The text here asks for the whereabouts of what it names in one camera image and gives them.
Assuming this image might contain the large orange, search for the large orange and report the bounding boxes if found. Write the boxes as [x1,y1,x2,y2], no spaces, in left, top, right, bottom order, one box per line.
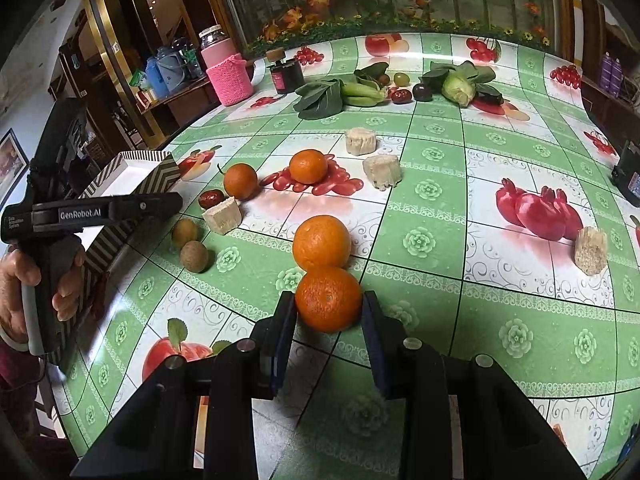
[292,214,352,271]

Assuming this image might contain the brown longan fruit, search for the brown longan fruit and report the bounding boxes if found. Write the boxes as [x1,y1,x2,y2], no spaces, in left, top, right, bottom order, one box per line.
[180,240,209,273]
[171,218,200,250]

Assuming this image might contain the person left hand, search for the person left hand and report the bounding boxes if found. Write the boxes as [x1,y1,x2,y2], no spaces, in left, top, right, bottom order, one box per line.
[0,246,87,344]

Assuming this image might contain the striped white cardboard box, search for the striped white cardboard box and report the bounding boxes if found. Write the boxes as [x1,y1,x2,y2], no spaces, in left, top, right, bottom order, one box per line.
[39,151,182,365]

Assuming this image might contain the red jujube date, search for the red jujube date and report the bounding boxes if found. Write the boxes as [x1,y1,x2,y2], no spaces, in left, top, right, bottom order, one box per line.
[198,188,227,210]

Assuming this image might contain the beige cake piece middle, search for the beige cake piece middle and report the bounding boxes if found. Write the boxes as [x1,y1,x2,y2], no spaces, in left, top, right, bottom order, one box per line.
[362,155,402,191]

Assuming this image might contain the orange with stem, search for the orange with stem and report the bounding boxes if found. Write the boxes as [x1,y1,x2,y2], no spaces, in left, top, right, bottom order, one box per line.
[218,162,258,200]

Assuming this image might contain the blue thermos jug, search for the blue thermos jug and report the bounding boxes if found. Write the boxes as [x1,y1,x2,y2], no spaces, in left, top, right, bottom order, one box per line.
[145,56,169,100]

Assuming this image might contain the orange on printed grapes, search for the orange on printed grapes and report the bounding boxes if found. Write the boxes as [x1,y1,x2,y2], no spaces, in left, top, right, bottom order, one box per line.
[288,148,328,185]

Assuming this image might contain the beige cake piece upper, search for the beige cake piece upper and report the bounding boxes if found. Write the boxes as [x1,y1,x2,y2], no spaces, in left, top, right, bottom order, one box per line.
[345,127,378,156]

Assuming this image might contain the grey blue kettle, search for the grey blue kettle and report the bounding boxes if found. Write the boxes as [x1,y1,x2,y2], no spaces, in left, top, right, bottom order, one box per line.
[156,47,189,94]

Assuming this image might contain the wooden cabinet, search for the wooden cabinet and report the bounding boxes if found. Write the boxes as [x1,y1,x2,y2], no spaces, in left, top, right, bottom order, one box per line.
[49,0,226,156]

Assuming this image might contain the beige cake piece right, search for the beige cake piece right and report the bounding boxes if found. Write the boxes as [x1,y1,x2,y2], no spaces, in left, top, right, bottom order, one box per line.
[574,226,608,276]

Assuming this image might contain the pink knitted sleeve bottle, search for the pink knitted sleeve bottle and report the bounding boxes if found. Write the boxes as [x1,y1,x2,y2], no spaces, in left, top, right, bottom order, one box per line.
[198,25,254,106]

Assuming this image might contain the red plum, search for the red plum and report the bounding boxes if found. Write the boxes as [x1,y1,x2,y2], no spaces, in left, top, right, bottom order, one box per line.
[390,88,413,105]

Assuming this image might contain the green bananas bunch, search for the green bananas bunch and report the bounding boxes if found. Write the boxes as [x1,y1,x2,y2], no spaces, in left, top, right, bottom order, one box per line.
[342,82,386,107]

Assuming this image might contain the dark green leafy vegetable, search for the dark green leafy vegetable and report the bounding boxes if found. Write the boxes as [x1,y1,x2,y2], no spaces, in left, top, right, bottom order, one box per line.
[294,78,355,120]

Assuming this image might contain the dark plum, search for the dark plum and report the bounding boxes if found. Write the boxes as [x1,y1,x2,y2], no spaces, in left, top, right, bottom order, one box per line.
[412,82,433,102]

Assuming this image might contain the green grape fruit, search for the green grape fruit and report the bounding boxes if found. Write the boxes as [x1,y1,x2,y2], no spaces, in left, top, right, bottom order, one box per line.
[394,73,410,87]

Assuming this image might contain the bok choy vegetable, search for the bok choy vegetable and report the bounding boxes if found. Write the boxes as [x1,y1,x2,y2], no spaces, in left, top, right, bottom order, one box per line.
[420,61,503,107]

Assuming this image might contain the black device at table edge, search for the black device at table edge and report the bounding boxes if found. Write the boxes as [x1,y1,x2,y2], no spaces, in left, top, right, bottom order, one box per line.
[612,140,640,207]

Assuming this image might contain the purple bottles on shelf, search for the purple bottles on shelf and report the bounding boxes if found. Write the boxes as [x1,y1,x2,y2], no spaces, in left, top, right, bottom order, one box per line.
[599,52,624,98]

